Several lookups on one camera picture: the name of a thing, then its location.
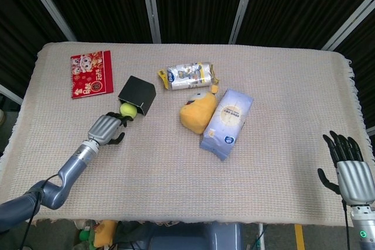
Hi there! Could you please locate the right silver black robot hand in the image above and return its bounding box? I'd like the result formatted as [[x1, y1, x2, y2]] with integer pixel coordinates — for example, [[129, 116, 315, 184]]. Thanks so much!
[[317, 130, 375, 206]]

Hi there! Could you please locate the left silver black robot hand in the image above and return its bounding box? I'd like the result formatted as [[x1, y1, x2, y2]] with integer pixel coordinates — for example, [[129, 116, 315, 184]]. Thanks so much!
[[87, 111, 137, 147]]

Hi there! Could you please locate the yellow tennis ball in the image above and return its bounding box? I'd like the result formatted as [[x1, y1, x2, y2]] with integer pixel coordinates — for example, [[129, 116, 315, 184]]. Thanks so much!
[[120, 102, 138, 118]]

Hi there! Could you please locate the small black open box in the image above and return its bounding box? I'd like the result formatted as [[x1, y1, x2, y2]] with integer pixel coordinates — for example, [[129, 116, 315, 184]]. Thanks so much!
[[117, 76, 157, 117]]

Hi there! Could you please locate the red spiral desk calendar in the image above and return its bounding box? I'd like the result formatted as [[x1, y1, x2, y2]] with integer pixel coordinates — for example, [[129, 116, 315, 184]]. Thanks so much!
[[70, 50, 114, 100]]

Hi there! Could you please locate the yellow floor tape strip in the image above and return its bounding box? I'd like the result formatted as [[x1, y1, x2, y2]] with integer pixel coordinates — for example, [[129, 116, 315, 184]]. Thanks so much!
[[294, 223, 305, 250]]

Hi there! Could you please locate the beige woven tablecloth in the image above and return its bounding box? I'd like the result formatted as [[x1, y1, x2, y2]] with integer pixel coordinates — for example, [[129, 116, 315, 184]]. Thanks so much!
[[0, 42, 367, 228]]

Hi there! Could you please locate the silver yellow snack bag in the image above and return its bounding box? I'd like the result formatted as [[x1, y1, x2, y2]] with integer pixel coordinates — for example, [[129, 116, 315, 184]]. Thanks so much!
[[158, 61, 220, 91]]

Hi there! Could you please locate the yellow green plush toy pile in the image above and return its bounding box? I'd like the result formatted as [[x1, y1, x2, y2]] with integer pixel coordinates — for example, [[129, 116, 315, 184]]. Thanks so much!
[[74, 219, 119, 248]]

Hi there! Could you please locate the light blue tissue pack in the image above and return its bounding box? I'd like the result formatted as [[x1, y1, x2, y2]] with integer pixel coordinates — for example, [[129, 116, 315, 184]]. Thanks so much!
[[199, 88, 254, 162]]

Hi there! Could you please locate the grey-blue robot torso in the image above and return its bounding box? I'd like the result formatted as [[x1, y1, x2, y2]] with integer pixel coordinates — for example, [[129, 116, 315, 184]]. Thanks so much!
[[137, 221, 244, 250]]

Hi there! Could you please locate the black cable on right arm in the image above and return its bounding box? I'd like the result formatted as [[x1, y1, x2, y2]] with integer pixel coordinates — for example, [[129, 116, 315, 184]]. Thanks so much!
[[341, 199, 351, 250]]

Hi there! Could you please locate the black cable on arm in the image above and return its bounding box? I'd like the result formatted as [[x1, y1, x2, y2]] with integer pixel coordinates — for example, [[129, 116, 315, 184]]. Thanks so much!
[[341, 199, 351, 250], [21, 173, 62, 250]]

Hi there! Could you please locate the white partition frame post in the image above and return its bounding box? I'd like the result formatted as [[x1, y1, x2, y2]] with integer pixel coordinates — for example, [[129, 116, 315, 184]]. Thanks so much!
[[19, 0, 77, 42], [228, 0, 260, 44], [139, 0, 162, 44], [321, 0, 375, 52], [0, 84, 25, 105]]

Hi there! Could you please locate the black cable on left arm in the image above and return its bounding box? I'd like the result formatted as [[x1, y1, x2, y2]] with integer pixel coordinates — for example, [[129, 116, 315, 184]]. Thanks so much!
[[21, 173, 62, 250]]

